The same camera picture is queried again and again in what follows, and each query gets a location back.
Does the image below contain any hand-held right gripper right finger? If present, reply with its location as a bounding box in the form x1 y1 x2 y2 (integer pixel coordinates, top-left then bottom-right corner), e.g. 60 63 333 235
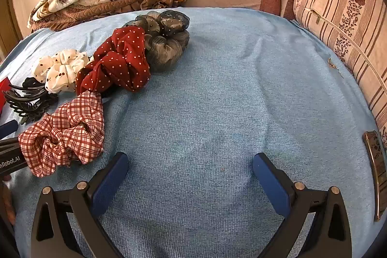
252 152 353 258

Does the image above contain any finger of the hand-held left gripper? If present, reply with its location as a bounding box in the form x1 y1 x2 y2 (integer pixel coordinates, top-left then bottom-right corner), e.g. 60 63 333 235
0 121 18 138

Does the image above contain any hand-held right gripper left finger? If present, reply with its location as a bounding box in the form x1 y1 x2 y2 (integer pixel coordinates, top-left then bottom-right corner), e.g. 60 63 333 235
31 152 129 258

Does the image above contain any black hair claw clip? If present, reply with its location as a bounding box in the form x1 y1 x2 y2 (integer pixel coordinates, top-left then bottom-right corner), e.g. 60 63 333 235
4 77 59 125

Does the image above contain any red box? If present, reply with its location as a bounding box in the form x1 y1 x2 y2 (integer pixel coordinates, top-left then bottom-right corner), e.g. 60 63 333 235
0 78 13 121

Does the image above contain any red plaid scrunchie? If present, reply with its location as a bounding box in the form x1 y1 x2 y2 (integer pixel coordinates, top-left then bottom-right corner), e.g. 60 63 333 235
18 90 106 178

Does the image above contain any white dotted scrunchie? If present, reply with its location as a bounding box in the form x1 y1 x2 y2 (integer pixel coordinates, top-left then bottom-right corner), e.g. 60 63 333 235
32 49 91 94

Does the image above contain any red polka dot scrunchie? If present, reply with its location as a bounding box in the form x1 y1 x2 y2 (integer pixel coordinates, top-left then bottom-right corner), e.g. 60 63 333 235
75 26 151 94

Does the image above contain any grey sheer dotted scrunchie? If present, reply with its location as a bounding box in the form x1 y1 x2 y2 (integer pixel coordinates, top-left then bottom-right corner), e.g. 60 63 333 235
124 10 190 73

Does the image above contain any light blue towel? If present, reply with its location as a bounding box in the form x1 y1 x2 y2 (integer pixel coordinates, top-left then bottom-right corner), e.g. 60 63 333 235
0 7 381 258

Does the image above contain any dark flat rectangular object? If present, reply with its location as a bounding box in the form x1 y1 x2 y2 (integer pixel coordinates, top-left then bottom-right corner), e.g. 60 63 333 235
362 130 387 222

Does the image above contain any striped floral pillow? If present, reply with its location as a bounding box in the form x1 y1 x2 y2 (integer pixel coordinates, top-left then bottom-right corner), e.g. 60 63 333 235
293 0 387 156

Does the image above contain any white cable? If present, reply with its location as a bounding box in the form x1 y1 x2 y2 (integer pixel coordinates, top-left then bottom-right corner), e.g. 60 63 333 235
305 8 387 89

